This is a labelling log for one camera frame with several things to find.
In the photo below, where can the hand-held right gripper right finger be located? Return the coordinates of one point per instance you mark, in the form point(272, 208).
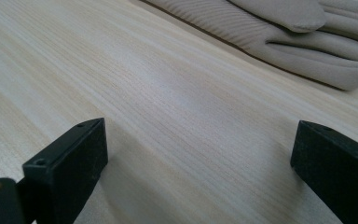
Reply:
point(335, 174)

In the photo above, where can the beige fabric glove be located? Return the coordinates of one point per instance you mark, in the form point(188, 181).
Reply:
point(286, 12)
point(248, 31)

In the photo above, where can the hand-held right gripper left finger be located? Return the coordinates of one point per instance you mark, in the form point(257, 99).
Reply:
point(65, 168)

